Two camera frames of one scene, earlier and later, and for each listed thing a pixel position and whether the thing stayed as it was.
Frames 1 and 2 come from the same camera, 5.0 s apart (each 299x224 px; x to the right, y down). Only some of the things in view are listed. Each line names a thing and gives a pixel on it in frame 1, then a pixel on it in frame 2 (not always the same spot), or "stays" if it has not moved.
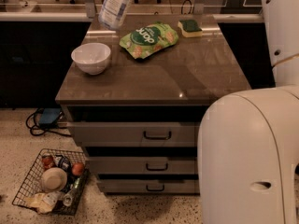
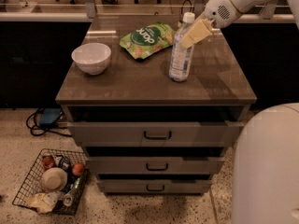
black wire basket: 55,183 stays
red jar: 48,161 stays
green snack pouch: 149,39 stays
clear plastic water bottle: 115,6 → 181,56
